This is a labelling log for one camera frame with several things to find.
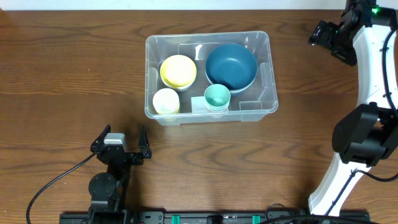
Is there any yellow cup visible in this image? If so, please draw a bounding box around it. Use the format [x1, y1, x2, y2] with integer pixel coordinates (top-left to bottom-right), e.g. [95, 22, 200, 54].
[155, 106, 180, 114]
[164, 114, 178, 123]

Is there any dark blue bowl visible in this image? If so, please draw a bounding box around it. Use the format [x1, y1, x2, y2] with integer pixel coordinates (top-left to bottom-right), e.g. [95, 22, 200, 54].
[205, 44, 257, 74]
[206, 84, 250, 96]

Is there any white small bowl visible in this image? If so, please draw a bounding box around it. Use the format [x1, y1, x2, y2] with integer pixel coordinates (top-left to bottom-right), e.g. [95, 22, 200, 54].
[162, 78, 195, 91]

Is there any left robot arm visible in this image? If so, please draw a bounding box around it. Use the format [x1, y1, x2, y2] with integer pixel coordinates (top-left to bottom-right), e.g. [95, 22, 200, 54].
[87, 125, 152, 224]

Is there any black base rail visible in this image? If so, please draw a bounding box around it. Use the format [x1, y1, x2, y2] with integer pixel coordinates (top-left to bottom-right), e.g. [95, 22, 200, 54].
[59, 209, 371, 224]

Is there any light blue cup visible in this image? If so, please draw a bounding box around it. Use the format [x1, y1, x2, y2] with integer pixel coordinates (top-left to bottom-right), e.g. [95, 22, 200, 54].
[205, 104, 229, 112]

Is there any yellow small bowl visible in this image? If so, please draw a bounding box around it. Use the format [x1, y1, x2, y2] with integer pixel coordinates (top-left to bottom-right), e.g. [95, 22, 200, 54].
[160, 55, 197, 88]

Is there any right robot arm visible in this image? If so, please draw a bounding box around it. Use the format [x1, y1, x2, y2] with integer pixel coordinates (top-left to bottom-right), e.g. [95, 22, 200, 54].
[308, 0, 397, 217]

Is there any cream white cup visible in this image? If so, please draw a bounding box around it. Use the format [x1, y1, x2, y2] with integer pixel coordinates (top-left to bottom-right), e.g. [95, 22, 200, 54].
[152, 88, 180, 109]

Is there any light grey small bowl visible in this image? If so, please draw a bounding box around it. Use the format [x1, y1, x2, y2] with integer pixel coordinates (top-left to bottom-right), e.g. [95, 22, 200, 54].
[174, 85, 191, 91]

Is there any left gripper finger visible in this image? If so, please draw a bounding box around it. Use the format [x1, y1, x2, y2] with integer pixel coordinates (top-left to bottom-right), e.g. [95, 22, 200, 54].
[139, 126, 152, 159]
[90, 124, 111, 152]

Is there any clear plastic storage container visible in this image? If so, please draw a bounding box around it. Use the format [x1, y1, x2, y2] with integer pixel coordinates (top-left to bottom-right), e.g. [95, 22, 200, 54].
[144, 30, 279, 126]

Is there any pink cup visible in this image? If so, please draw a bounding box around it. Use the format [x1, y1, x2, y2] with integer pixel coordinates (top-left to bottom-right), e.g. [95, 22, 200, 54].
[211, 111, 224, 119]

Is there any beige large bowl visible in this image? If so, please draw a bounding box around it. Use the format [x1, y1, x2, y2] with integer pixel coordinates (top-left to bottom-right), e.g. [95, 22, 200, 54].
[205, 72, 256, 90]

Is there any green cup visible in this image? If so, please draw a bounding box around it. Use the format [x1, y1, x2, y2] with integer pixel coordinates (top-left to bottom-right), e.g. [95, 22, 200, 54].
[204, 90, 231, 106]

